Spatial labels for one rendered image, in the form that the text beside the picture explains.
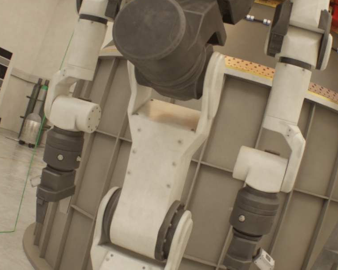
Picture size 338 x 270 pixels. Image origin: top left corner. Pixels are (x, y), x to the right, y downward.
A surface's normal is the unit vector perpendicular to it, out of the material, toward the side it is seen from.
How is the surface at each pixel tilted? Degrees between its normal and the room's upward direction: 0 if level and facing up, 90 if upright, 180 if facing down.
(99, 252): 90
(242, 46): 62
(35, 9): 90
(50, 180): 101
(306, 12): 107
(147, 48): 90
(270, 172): 97
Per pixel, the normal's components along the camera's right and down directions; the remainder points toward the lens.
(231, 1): 0.62, 0.74
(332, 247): 0.41, 0.11
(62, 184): 0.93, 0.26
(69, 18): -0.40, -0.20
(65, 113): -0.26, 0.04
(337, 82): 0.34, -0.46
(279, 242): 0.11, -0.05
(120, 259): -0.04, -0.61
